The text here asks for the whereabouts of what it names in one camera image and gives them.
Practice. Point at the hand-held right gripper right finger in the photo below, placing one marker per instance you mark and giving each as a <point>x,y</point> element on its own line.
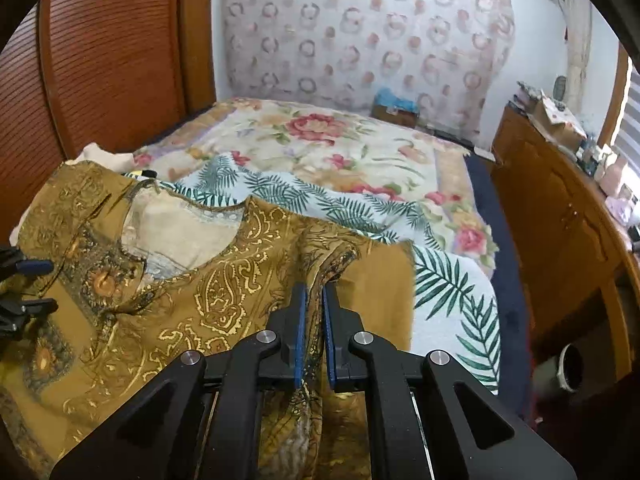
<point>330,345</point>

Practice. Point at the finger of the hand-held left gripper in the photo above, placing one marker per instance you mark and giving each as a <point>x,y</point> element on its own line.
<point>35,306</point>
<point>35,266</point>

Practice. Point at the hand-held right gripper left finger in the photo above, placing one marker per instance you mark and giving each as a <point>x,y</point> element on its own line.
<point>300,340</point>

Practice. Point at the golden patterned garment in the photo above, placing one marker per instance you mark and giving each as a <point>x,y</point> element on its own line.
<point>240,280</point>

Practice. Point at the beige cloth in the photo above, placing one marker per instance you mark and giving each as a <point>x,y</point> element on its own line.
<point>105,157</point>

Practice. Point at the leaf print towel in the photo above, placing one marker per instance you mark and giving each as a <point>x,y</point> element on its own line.
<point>450,280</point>

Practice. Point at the yellow and black object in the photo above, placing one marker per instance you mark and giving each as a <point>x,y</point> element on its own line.
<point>142,174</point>

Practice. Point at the navy bed sheet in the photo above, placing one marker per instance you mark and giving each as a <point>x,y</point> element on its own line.
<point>510,285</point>

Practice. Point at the floral blanket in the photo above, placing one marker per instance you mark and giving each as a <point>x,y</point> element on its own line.
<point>320,130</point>

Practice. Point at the wooden wardrobe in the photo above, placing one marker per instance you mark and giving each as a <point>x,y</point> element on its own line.
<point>110,60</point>

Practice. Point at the small cardboard box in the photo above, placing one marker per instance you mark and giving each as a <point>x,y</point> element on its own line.
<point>395,117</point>

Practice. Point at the dark round can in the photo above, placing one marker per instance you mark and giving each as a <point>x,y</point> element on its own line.
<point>570,367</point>

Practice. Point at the blue cloth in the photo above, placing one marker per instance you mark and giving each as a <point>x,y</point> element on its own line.
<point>395,97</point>

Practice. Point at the wooden cabinet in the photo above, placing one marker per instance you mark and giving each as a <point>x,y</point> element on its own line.
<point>550,200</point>

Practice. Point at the circle pattern cloth cover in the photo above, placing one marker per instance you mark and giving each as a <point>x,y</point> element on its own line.
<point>350,35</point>

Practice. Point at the open cardboard box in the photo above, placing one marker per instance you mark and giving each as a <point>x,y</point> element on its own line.
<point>560,130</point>

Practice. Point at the pink bag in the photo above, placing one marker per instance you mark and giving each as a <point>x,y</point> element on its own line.
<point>615,175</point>

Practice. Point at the cream tied curtain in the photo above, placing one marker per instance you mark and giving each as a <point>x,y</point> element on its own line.
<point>579,35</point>

